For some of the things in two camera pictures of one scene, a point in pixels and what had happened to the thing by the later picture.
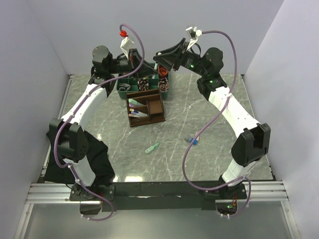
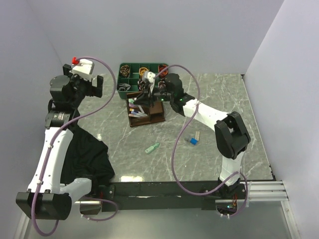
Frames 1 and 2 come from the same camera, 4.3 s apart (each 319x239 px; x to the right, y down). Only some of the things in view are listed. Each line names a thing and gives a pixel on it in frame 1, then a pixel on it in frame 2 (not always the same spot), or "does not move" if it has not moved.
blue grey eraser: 195,142 does not move
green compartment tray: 129,83 does not move
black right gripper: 175,55 to 144,99
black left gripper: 135,60 to 92,90
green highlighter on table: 151,148 does not move
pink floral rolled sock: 163,84 does not move
